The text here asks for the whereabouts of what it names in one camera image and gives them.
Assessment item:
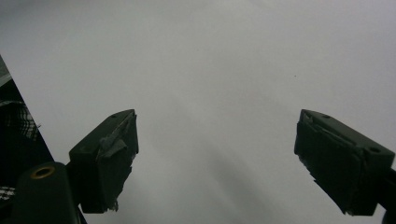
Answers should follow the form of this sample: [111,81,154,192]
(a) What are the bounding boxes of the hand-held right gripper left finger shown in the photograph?
[66,108,140,215]

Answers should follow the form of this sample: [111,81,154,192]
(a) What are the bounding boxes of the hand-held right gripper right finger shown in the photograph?
[293,108,396,217]

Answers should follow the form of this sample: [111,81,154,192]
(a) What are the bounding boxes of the dark checkered cloth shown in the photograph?
[0,55,54,206]

